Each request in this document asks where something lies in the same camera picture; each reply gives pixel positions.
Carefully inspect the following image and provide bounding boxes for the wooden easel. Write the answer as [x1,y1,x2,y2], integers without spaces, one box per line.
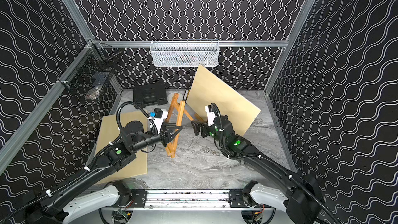
[165,93,186,158]
[182,100,204,122]

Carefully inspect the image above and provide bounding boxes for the plywood board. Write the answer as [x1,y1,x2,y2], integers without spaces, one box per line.
[92,110,148,185]
[187,65,261,136]

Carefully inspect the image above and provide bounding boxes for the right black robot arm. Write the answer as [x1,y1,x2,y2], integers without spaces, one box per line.
[191,103,340,224]

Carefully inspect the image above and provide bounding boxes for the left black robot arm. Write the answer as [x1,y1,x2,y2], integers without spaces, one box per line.
[1,101,182,224]

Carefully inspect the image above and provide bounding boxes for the white tape roll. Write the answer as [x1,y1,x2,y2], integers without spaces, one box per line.
[167,92,182,104]

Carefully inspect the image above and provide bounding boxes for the black plastic tool case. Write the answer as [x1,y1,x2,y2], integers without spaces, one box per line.
[133,83,168,108]

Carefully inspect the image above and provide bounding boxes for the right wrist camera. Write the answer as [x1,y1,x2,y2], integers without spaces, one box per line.
[205,105,218,127]

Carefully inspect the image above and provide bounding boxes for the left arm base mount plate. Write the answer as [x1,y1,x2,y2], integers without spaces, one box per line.
[122,189,148,209]

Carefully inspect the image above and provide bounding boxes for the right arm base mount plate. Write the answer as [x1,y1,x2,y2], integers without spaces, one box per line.
[228,189,251,208]

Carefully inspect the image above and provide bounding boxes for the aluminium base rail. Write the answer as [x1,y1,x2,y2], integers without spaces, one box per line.
[52,188,321,224]

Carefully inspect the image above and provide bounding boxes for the white wire mesh basket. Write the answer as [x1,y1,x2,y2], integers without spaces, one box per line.
[150,39,220,67]

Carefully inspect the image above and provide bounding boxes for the black wire mesh basket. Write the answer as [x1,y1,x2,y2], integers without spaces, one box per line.
[60,42,122,100]

